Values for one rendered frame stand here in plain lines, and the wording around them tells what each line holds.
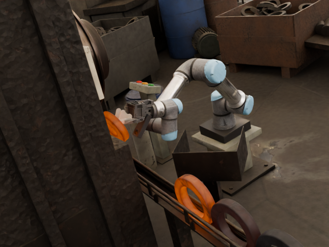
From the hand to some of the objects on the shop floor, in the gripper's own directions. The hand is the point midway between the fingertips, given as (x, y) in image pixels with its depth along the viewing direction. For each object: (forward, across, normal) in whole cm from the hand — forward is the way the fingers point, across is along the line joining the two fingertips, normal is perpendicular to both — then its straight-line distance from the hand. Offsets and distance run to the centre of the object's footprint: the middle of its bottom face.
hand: (113, 122), depth 169 cm
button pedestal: (-90, -87, +64) cm, 141 cm away
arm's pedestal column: (-105, -29, +60) cm, 124 cm away
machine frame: (+22, -19, +93) cm, 98 cm away
